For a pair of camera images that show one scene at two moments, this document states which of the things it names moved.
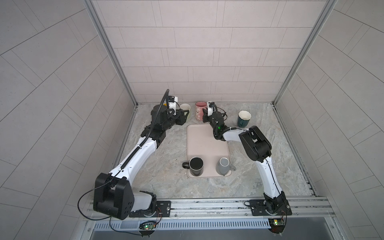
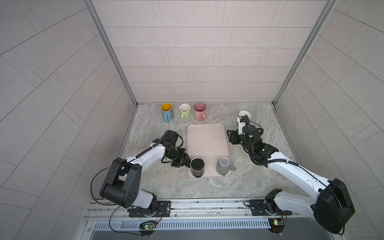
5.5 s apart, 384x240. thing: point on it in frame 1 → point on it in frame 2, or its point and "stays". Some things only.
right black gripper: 205,115 → 233,134
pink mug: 199,107 stays
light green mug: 185,107 stays
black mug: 196,165 stays
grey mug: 223,166 stays
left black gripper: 178,117 → 181,161
